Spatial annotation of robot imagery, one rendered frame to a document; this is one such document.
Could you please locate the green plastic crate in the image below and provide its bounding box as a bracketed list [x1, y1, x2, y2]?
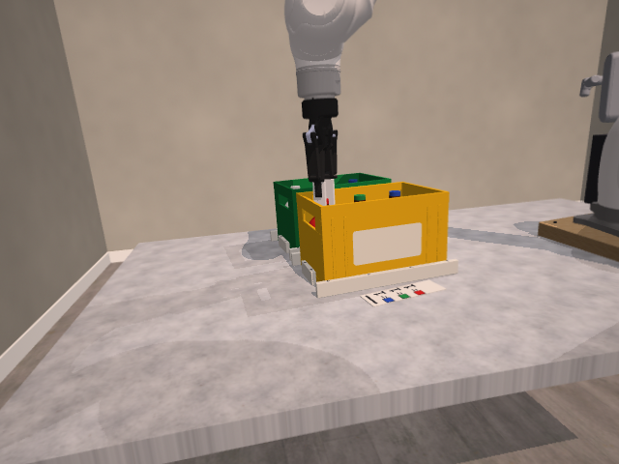
[274, 173, 379, 248]

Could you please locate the white paper pick list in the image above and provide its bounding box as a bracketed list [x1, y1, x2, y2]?
[360, 280, 447, 307]

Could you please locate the yellow crate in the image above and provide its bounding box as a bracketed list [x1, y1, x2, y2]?
[296, 182, 447, 282]

